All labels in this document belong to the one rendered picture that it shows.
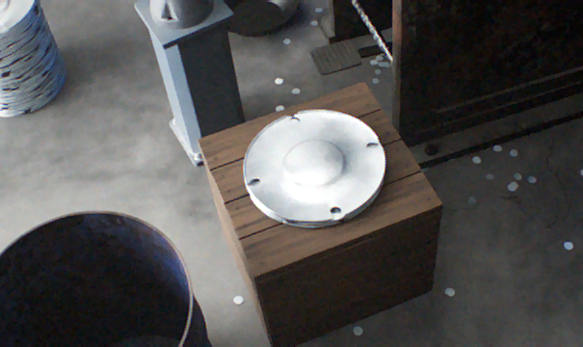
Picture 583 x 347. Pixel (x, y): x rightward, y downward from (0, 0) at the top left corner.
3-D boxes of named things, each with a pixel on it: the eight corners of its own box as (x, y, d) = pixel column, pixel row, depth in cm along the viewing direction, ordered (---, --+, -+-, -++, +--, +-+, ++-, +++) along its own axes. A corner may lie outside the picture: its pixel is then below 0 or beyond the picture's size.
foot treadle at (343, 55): (322, 88, 212) (321, 73, 208) (309, 64, 218) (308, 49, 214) (516, 32, 219) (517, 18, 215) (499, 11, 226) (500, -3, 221)
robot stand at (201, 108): (196, 168, 213) (161, 45, 178) (169, 124, 224) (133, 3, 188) (256, 139, 218) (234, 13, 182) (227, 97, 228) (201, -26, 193)
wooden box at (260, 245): (274, 355, 178) (254, 277, 150) (221, 228, 200) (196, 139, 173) (433, 290, 184) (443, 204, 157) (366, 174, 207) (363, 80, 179)
